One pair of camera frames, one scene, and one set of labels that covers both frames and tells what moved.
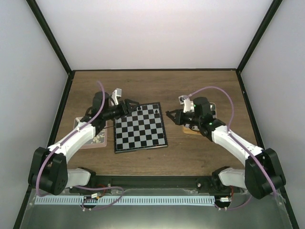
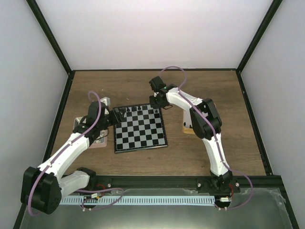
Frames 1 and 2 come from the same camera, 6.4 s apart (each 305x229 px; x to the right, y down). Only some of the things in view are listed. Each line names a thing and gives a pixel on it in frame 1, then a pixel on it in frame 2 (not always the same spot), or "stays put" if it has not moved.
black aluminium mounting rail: (148, 184) stays put
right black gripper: (178, 120) → (154, 105)
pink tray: (99, 140) stays put
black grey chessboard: (143, 129) stays put
